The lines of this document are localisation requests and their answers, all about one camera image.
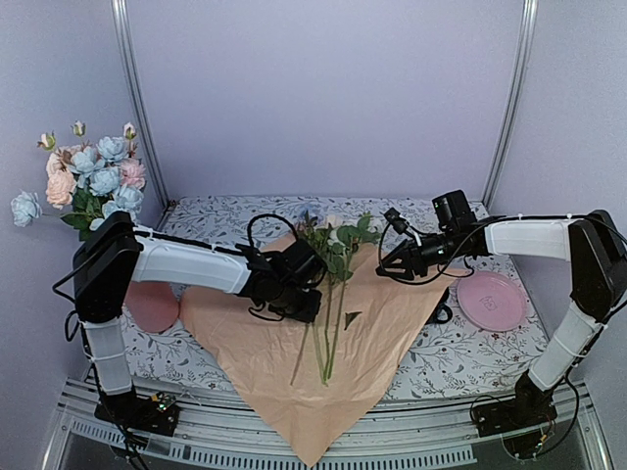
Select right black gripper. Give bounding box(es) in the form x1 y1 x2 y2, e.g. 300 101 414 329
376 228 460 281

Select mauve and cream rose stem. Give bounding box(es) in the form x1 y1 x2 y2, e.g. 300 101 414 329
297 215 338 386

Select green paper bouquet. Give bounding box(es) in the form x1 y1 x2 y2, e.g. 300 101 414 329
180 244 454 467

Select blue hydrangea flower bunch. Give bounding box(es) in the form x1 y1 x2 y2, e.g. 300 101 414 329
10 135 146 231

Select pale pink rose stem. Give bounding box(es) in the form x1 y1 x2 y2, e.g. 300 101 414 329
37 132 80 210

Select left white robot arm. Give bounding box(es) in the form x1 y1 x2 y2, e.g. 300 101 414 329
53 211 327 425

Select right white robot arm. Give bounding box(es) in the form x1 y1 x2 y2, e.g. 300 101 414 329
368 198 626 410

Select pink cylindrical vase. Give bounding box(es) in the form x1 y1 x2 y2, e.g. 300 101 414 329
124 282 179 333

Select dark blue mug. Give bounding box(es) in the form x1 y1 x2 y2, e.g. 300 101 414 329
427 289 453 324

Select white flower leafy stems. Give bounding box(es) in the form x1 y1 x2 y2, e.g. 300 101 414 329
320 212 381 386

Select loose dark green leaf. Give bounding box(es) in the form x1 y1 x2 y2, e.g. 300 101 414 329
344 311 362 330

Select small blue flower on mat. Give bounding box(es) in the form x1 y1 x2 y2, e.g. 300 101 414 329
296 203 315 220

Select pink plate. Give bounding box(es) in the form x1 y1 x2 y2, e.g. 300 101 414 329
457 271 527 332

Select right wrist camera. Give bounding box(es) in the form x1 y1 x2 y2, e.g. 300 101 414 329
383 208 422 246

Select aluminium front rail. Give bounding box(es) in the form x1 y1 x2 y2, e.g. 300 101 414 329
40 378 618 469

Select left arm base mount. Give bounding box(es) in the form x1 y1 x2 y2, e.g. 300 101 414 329
94 386 180 437

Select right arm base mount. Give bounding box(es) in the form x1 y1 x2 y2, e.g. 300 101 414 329
469 395 557 460

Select right aluminium frame post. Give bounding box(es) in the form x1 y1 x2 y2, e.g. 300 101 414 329
481 0 539 210

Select aluminium frame post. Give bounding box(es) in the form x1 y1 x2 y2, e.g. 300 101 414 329
481 0 539 210
111 0 170 210

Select left aluminium frame post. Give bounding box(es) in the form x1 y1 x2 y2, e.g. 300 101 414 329
111 0 170 210

